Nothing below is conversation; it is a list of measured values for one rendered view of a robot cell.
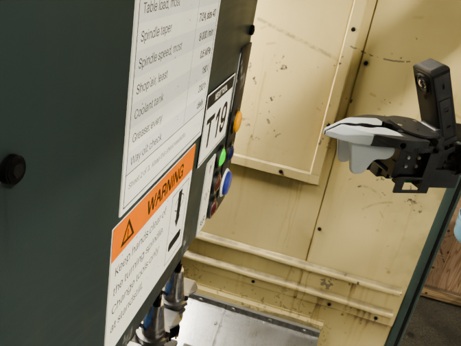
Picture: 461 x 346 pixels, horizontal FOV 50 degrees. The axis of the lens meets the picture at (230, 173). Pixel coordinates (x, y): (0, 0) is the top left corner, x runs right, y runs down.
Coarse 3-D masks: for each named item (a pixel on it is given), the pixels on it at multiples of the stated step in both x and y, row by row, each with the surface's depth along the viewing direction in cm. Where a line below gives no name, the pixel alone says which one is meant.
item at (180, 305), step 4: (164, 288) 104; (188, 296) 104; (164, 300) 101; (184, 300) 104; (164, 304) 101; (168, 304) 100; (172, 304) 101; (176, 304) 101; (180, 304) 101; (184, 304) 101; (168, 308) 101; (172, 308) 100; (176, 308) 101; (180, 308) 101; (184, 308) 103; (180, 312) 102
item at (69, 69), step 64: (0, 0) 15; (64, 0) 18; (128, 0) 24; (256, 0) 53; (0, 64) 16; (64, 64) 19; (128, 64) 25; (0, 128) 17; (64, 128) 21; (0, 192) 18; (64, 192) 22; (192, 192) 46; (0, 256) 18; (64, 256) 24; (0, 320) 20; (64, 320) 26
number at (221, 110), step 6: (228, 96) 51; (222, 102) 49; (228, 102) 52; (216, 108) 47; (222, 108) 49; (216, 114) 47; (222, 114) 50; (216, 120) 48; (222, 120) 51; (216, 126) 49; (222, 126) 52; (216, 132) 49; (222, 132) 52; (216, 138) 50
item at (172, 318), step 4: (164, 308) 100; (164, 312) 99; (168, 312) 100; (172, 312) 100; (176, 312) 100; (168, 316) 98; (172, 316) 99; (176, 316) 99; (168, 320) 98; (172, 320) 98; (176, 320) 98; (180, 320) 99; (168, 324) 97; (172, 324) 97; (176, 324) 97
